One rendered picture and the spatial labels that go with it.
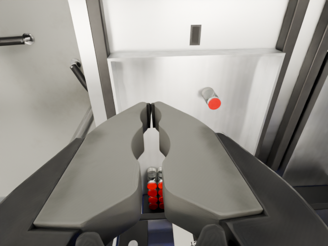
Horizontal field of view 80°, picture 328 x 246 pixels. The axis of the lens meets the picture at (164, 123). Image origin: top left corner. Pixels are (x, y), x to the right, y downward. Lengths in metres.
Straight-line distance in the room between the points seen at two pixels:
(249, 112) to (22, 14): 1.23
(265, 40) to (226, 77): 0.08
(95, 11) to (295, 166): 0.52
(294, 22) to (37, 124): 1.53
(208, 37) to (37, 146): 1.56
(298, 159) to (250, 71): 0.27
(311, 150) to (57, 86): 1.30
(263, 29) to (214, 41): 0.08
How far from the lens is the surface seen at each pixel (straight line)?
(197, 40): 0.34
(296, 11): 0.37
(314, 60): 0.41
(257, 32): 0.37
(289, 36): 0.37
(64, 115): 1.51
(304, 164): 0.58
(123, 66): 0.34
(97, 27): 0.31
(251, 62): 0.37
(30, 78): 1.47
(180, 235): 0.38
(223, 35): 0.35
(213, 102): 0.32
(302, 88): 0.42
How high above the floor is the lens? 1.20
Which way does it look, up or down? 58 degrees down
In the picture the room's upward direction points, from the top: 173 degrees clockwise
